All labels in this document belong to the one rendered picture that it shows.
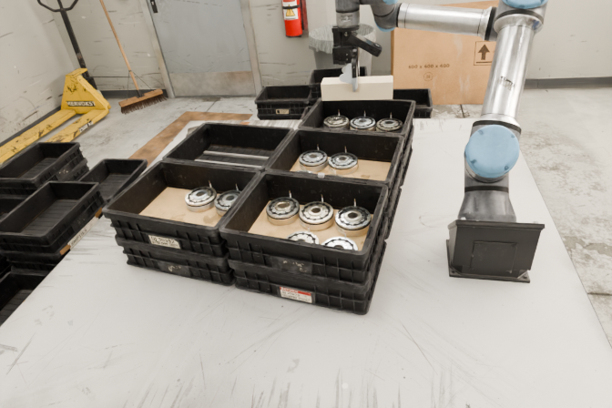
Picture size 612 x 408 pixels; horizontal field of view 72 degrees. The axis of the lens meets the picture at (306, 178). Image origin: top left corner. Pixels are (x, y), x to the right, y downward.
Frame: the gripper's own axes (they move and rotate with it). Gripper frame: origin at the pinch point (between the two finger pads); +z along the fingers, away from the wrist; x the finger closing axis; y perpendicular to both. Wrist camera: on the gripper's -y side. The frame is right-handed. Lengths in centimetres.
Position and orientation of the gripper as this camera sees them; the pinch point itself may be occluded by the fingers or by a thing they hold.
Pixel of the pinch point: (356, 85)
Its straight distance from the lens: 148.4
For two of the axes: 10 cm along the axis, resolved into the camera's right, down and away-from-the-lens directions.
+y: -9.8, -0.2, 2.1
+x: -1.8, 5.6, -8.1
